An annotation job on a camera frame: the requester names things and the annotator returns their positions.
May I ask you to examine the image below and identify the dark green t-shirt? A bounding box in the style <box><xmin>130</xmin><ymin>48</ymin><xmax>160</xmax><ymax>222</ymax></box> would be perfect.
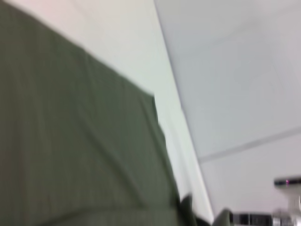
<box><xmin>0</xmin><ymin>0</ymin><xmax>231</xmax><ymax>226</ymax></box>

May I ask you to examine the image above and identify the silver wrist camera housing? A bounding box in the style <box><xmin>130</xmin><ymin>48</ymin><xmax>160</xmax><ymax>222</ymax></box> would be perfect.
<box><xmin>273</xmin><ymin>178</ymin><xmax>301</xmax><ymax>212</ymax></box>

